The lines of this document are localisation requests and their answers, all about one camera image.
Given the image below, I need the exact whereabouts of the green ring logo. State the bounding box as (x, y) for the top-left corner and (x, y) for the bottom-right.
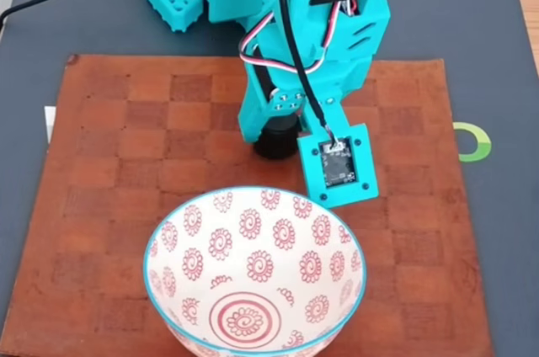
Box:
(452, 121), (493, 163)

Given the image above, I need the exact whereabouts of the thin camera cable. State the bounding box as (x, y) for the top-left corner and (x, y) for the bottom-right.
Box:
(277, 0), (344, 150)

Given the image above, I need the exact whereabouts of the dark grey desk pad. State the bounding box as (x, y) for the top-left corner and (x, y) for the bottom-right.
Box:
(0, 0), (539, 357)

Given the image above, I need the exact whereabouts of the black cylinder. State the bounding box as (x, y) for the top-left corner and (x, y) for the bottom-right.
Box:
(252, 118), (301, 160)

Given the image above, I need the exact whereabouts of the white bowl with red flowers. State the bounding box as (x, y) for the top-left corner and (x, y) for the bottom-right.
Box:
(142, 186), (367, 357)

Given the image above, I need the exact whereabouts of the brown checkered leather mat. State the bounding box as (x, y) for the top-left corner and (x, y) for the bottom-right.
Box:
(0, 53), (496, 357)

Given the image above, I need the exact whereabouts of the teal camera mount with board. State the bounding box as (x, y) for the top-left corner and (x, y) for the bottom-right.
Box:
(296, 95), (379, 210)

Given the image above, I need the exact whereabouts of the red white black servo wire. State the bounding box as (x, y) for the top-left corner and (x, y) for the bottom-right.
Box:
(238, 1), (338, 78)

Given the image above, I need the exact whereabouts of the white paper sheet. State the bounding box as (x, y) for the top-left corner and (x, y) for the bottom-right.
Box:
(44, 106), (56, 143)

